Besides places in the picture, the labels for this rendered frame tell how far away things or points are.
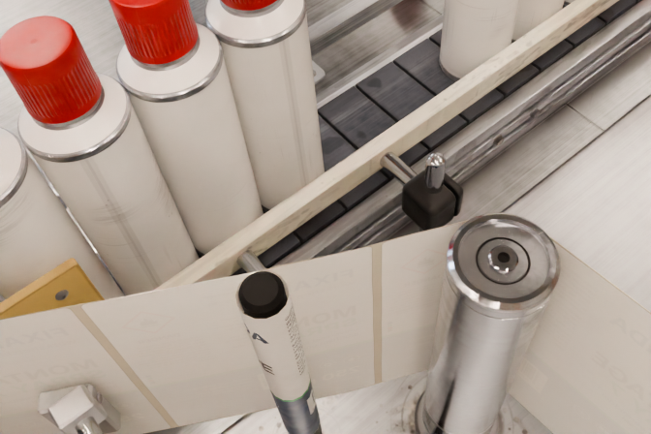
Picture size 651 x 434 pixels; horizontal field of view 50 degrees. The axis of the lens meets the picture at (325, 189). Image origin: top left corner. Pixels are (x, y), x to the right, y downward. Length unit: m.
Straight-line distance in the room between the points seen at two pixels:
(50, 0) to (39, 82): 0.46
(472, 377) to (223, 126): 0.17
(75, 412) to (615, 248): 0.33
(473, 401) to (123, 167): 0.19
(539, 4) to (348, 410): 0.32
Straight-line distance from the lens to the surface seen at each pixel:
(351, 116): 0.53
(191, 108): 0.35
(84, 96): 0.32
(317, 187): 0.45
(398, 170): 0.46
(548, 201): 0.49
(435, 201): 0.43
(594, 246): 0.48
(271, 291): 0.24
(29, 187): 0.34
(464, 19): 0.51
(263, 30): 0.35
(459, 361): 0.29
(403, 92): 0.54
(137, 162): 0.35
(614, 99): 0.63
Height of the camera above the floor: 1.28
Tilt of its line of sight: 55 degrees down
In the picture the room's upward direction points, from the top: 7 degrees counter-clockwise
